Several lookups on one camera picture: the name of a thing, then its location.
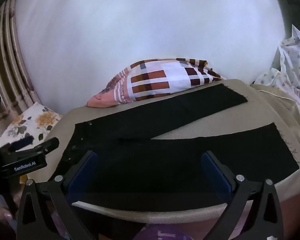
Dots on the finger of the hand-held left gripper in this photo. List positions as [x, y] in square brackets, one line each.
[48, 144]
[22, 141]

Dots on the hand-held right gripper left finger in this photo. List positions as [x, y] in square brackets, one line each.
[82, 173]

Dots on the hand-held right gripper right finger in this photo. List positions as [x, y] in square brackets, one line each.
[216, 175]

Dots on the black pants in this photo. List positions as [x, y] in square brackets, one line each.
[165, 170]

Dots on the floral pillow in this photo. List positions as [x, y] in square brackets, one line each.
[37, 120]

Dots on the ribbed beige headboard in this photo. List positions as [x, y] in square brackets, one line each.
[12, 80]

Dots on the beige bed mattress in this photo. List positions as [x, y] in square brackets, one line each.
[265, 115]

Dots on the plaid pillow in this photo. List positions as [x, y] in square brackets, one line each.
[160, 80]

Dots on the white dotted cloth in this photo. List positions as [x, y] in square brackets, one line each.
[292, 65]

